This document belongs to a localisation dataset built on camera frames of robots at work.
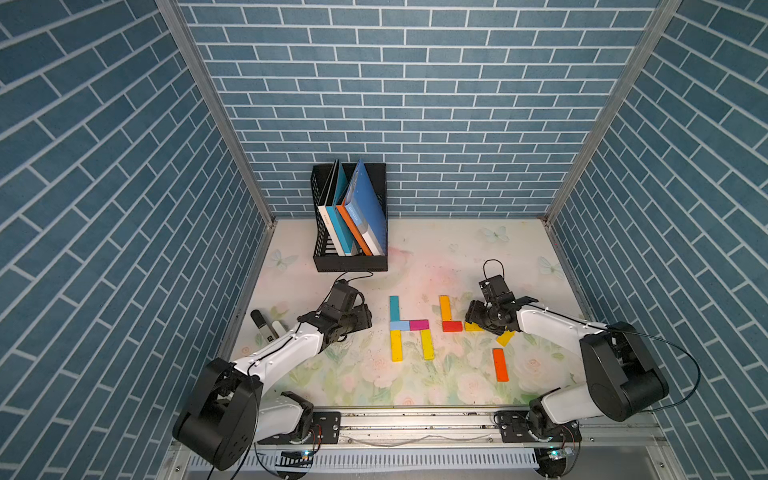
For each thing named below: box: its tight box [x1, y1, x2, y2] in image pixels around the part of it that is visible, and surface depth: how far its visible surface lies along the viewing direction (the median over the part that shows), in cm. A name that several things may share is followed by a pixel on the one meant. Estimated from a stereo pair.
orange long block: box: [492, 348, 509, 382], surface depth 86 cm
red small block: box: [442, 321, 463, 333], surface depth 93 cm
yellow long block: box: [390, 330, 403, 363], surface depth 89 cm
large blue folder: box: [344, 159, 388, 256], surface depth 103 cm
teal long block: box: [390, 295, 400, 322], surface depth 98 cm
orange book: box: [336, 204, 373, 257], surface depth 91 cm
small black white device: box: [250, 309, 276, 344], surface depth 90 cm
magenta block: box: [409, 320, 429, 331], surface depth 93 cm
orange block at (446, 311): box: [440, 295, 452, 321], surface depth 97 cm
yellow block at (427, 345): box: [420, 329, 435, 361], surface depth 88 cm
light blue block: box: [390, 321, 410, 331], surface depth 93 cm
